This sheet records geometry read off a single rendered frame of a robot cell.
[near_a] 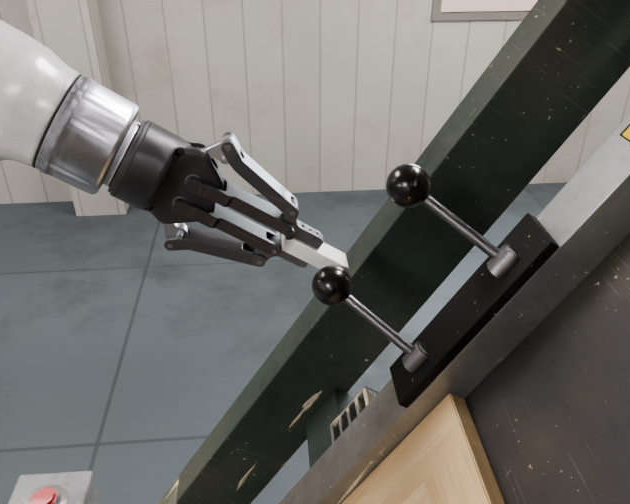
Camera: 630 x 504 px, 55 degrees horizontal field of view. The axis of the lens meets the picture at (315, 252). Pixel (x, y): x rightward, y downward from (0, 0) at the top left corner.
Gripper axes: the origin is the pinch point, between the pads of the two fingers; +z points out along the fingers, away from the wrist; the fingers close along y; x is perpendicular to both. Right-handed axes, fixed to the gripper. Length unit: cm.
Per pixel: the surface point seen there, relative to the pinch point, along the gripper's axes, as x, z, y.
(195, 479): -12, 11, 50
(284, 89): -311, 44, 61
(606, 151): 8.6, 11.5, -23.4
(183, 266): -225, 32, 151
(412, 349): 9.9, 9.5, -0.4
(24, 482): -16, -11, 68
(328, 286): 6.3, 0.6, -0.5
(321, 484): 10.8, 11.6, 18.3
